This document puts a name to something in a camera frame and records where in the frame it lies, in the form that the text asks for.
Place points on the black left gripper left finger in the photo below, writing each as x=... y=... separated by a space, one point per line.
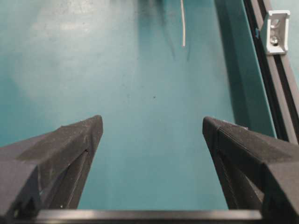
x=48 y=171

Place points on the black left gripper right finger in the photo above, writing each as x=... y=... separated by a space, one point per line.
x=256 y=171

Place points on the silver metal corner fitting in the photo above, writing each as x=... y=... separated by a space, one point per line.
x=274 y=32

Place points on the black aluminium extrusion rail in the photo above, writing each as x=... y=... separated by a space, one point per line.
x=278 y=78

